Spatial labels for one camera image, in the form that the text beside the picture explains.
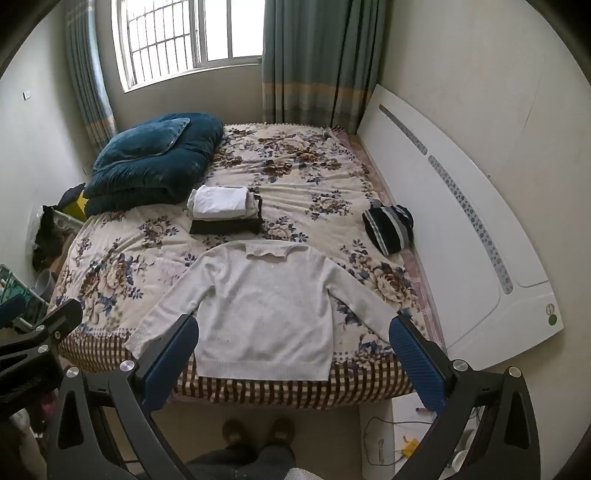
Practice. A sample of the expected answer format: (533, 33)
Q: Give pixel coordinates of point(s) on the person's right slipper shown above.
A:
(281, 433)

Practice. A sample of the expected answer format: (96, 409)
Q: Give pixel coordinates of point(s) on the white knit sweater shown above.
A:
(263, 314)

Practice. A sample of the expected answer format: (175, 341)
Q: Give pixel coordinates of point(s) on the person's left slipper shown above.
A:
(236, 436)

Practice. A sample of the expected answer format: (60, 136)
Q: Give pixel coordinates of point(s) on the person's slipper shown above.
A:
(281, 433)
(236, 436)

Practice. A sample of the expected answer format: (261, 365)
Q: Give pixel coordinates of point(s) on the yellow box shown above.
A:
(78, 207)

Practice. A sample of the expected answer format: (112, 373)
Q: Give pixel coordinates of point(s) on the pile of dark clothes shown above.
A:
(48, 240)

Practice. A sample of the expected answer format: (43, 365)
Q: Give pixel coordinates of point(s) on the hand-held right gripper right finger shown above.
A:
(413, 364)

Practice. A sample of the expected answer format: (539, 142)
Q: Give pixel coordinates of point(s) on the dark striped garment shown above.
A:
(385, 226)

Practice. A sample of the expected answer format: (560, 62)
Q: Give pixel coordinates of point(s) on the grey bucket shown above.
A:
(46, 284)

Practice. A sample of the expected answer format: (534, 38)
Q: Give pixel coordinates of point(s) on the dark blue folded quilt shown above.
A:
(152, 184)

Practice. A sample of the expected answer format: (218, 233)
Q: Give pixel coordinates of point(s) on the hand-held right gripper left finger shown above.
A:
(170, 357)

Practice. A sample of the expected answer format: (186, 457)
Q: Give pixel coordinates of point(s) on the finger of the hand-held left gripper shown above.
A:
(57, 322)
(11, 308)

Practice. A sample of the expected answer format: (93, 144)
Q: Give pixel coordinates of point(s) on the white headboard panel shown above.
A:
(461, 221)

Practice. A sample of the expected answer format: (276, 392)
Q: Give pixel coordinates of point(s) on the small yellow object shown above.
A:
(410, 447)

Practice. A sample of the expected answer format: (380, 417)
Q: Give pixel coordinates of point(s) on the dark blue velvet pillow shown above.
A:
(138, 143)

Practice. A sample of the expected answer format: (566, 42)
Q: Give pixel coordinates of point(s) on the floral printed blanket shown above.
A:
(300, 175)

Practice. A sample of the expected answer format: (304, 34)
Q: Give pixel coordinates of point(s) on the barred window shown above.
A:
(184, 37)

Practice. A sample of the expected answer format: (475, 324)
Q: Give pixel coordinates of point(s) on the green plastic basket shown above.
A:
(23, 290)

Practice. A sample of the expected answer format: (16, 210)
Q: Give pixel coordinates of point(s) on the teal curtain with beige band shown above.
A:
(318, 60)
(87, 78)

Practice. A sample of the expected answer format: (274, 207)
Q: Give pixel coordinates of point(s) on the white bedside cabinet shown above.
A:
(383, 454)

